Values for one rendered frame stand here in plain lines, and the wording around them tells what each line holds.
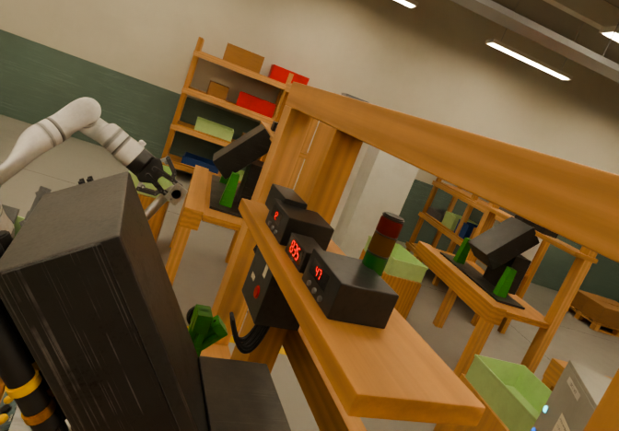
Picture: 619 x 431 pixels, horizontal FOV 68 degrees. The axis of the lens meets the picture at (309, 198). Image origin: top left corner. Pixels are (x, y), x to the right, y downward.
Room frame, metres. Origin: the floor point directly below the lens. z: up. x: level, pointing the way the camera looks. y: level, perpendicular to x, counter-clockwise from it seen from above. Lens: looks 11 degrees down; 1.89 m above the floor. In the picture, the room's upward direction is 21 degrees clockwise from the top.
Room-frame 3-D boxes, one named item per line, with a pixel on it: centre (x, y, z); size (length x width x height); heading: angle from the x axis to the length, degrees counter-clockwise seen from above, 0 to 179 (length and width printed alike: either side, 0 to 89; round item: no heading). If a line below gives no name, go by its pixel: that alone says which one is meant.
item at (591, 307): (8.34, -5.85, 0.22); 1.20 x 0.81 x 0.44; 108
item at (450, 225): (6.92, -2.44, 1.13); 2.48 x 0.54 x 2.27; 15
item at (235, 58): (7.72, 1.03, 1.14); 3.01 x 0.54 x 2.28; 105
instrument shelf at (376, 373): (1.05, -0.09, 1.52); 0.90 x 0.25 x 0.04; 24
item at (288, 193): (1.30, 0.06, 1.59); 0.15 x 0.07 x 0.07; 24
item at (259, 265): (1.13, 0.00, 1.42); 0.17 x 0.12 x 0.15; 24
